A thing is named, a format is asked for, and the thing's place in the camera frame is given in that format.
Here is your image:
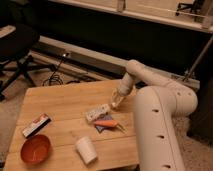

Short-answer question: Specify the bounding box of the wooden table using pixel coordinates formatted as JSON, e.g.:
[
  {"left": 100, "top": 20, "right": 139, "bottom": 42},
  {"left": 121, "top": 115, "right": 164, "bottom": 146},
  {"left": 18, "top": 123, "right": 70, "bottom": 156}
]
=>
[{"left": 3, "top": 80, "right": 138, "bottom": 171}]

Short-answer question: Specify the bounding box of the metal pole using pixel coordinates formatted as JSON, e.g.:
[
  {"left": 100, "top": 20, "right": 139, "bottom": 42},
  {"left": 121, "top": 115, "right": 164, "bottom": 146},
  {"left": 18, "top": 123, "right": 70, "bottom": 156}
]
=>
[{"left": 183, "top": 34, "right": 213, "bottom": 82}]

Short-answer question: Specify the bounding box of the black office chair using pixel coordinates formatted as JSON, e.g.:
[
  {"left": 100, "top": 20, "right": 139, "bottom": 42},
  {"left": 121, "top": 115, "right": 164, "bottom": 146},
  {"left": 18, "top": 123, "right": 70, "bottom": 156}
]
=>
[{"left": 0, "top": 24, "right": 56, "bottom": 102}]

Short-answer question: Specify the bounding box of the dark blue cloth piece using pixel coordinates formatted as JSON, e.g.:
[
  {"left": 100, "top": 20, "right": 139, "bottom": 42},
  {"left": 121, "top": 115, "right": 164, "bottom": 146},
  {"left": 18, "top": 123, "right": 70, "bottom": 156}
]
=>
[{"left": 94, "top": 115, "right": 113, "bottom": 133}]

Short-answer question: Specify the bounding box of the red and black box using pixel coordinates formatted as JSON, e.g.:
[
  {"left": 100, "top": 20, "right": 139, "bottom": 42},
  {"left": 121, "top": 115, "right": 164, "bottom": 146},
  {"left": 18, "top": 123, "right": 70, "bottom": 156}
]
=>
[{"left": 22, "top": 114, "right": 51, "bottom": 138}]

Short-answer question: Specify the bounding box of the red bowl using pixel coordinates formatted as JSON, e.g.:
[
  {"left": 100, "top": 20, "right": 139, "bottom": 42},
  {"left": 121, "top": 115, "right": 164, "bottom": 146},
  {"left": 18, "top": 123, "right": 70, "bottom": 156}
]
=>
[{"left": 20, "top": 134, "right": 51, "bottom": 165}]

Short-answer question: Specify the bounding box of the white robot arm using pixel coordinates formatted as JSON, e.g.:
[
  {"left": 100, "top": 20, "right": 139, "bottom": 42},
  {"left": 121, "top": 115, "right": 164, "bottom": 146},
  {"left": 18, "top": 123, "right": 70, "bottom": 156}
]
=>
[{"left": 110, "top": 60, "right": 198, "bottom": 171}]

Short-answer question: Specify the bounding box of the white paper cup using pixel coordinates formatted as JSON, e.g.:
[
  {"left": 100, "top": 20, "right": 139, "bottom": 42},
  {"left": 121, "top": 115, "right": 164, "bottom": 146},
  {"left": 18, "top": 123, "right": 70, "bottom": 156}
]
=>
[{"left": 75, "top": 136, "right": 98, "bottom": 164}]

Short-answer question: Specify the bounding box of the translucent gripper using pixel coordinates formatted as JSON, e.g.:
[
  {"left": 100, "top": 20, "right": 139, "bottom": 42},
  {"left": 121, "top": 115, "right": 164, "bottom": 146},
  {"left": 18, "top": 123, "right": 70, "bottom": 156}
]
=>
[{"left": 110, "top": 89, "right": 125, "bottom": 109}]

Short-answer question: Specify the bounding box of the black cable on floor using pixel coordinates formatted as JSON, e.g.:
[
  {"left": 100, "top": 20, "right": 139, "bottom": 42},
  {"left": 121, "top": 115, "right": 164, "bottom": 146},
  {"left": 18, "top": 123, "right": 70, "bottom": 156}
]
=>
[{"left": 41, "top": 52, "right": 81, "bottom": 87}]

